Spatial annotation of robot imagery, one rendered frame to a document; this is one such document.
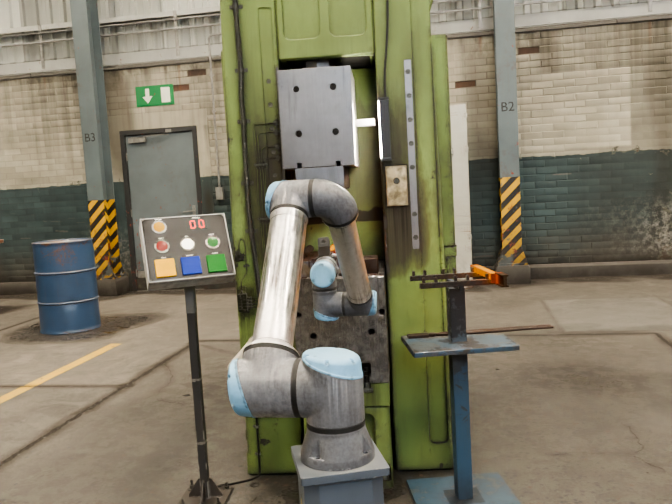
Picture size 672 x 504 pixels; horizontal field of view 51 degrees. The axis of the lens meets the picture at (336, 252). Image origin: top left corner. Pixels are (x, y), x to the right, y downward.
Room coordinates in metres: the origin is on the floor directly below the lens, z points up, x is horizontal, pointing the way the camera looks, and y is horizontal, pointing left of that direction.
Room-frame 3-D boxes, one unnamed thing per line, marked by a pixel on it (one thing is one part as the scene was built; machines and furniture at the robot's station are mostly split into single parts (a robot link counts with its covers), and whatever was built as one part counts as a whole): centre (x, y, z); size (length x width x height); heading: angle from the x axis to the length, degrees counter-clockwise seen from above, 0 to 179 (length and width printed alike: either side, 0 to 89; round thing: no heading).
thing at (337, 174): (3.10, 0.03, 1.32); 0.42 x 0.20 x 0.10; 176
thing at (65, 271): (6.92, 2.69, 0.44); 0.59 x 0.59 x 0.88
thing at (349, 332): (3.11, -0.02, 0.69); 0.56 x 0.38 x 0.45; 176
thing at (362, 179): (3.42, -0.04, 1.37); 0.41 x 0.10 x 0.91; 86
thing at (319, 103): (3.10, -0.01, 1.56); 0.42 x 0.39 x 0.40; 176
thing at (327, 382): (1.74, 0.03, 0.79); 0.17 x 0.15 x 0.18; 79
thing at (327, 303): (2.55, 0.04, 0.86); 0.12 x 0.09 x 0.12; 79
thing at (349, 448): (1.74, 0.03, 0.65); 0.19 x 0.19 x 0.10
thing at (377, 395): (3.11, -0.02, 0.23); 0.55 x 0.37 x 0.47; 176
